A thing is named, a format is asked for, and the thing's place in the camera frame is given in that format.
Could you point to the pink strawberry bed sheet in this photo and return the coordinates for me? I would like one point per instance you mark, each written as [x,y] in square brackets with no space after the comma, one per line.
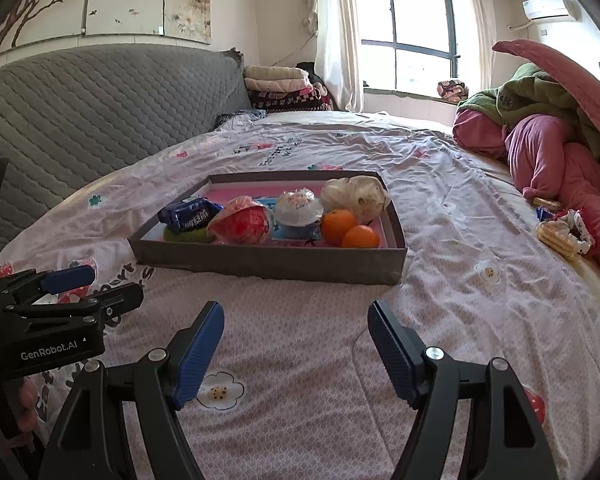
[296,389]

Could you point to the grey quilted headboard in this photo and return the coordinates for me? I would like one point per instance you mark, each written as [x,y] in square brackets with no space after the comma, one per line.
[69,117]

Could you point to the white curtain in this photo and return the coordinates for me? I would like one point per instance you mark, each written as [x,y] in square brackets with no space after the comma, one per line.
[484,36]
[338,52]

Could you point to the pink pillow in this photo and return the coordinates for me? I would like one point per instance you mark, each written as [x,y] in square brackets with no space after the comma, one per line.
[580,83]

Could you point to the stack of folded blankets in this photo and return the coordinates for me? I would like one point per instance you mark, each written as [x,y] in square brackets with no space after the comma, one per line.
[278,89]

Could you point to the cream patterned cloth bag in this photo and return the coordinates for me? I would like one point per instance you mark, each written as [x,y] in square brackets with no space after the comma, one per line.
[363,196]

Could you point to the white air conditioner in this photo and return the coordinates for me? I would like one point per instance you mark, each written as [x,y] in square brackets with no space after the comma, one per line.
[543,10]

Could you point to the orange mandarin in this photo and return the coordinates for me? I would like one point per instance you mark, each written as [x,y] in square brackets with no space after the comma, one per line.
[335,224]
[360,237]

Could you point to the snack packets by duvet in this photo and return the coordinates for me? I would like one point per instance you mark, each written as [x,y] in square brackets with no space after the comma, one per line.
[563,230]

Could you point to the green blanket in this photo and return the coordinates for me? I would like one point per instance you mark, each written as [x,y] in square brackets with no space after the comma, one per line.
[532,91]

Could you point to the red snack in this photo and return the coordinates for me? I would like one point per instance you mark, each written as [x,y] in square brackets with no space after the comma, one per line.
[242,221]

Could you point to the dark tray with pink book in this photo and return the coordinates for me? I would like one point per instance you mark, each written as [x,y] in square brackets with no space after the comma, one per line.
[280,259]

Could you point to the right white curtain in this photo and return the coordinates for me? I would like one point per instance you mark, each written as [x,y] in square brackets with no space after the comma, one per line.
[484,36]

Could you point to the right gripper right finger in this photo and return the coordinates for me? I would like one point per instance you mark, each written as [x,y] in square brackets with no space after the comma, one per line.
[504,438]

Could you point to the blossom wall painting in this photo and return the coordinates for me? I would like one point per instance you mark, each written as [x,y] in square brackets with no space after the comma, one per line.
[30,21]

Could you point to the person's left hand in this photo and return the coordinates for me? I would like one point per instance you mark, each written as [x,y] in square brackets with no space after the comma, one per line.
[28,396]

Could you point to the pink crumpled duvet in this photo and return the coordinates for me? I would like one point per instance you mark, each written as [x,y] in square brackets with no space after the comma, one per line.
[545,159]

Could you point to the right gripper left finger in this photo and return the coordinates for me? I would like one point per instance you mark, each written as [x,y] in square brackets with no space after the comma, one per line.
[89,439]

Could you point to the floral bag on windowsill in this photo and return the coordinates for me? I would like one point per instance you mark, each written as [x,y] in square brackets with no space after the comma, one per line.
[452,91]

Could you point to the blue cookie packet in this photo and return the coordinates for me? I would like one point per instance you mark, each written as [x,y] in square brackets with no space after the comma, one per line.
[191,214]

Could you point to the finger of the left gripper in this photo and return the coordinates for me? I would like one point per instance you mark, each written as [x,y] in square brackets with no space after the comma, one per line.
[50,279]
[21,313]

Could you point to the window with dark frame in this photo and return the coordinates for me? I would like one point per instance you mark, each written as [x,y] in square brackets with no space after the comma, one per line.
[407,45]

